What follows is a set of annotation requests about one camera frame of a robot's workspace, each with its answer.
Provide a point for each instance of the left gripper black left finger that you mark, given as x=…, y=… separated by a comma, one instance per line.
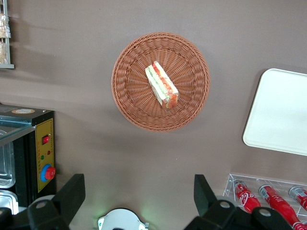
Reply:
x=64, y=201

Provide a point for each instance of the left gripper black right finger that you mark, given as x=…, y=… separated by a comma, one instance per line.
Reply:
x=206, y=201

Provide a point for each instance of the triangle sandwich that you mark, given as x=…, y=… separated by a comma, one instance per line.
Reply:
x=160, y=83

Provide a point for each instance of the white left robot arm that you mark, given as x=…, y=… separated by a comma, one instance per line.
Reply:
x=122, y=220

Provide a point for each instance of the cream plastic serving tray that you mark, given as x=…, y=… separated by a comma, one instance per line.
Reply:
x=278, y=110

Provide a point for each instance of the round brown wicker basket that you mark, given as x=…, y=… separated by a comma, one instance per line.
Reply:
x=134, y=95

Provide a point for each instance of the red cola bottle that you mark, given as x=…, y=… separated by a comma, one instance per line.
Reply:
x=301, y=196
x=247, y=197
x=278, y=203

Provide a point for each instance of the clear acrylic bottle rack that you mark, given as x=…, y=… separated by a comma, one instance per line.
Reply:
x=254, y=181

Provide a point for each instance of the steel warmer pan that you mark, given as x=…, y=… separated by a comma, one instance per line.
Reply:
x=8, y=201

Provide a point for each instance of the black food warmer yellow panel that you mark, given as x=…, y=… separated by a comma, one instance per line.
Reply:
x=44, y=134

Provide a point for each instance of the clear bag of pastry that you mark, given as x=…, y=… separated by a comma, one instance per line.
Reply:
x=2, y=52
x=3, y=26

